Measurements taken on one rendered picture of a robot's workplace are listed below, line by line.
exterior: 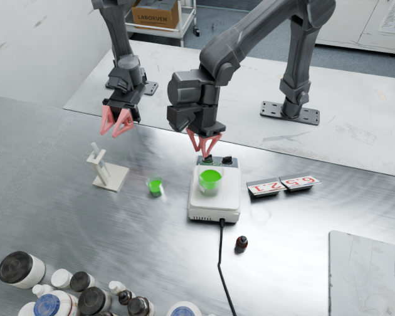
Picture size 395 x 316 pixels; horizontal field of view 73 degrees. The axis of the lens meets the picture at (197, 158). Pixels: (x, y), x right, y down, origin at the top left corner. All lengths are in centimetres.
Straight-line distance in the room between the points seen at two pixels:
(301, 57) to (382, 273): 56
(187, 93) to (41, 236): 53
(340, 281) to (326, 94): 66
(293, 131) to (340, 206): 28
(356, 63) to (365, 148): 217
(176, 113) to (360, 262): 56
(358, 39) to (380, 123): 212
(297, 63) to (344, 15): 224
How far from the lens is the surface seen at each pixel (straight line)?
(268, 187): 77
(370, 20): 308
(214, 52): 62
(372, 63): 318
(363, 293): 76
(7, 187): 97
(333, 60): 306
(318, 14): 71
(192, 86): 62
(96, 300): 66
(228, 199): 66
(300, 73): 84
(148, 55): 126
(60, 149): 97
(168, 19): 281
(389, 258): 82
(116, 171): 84
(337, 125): 102
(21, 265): 74
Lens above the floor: 158
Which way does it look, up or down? 54 degrees down
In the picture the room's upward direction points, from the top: 2 degrees counter-clockwise
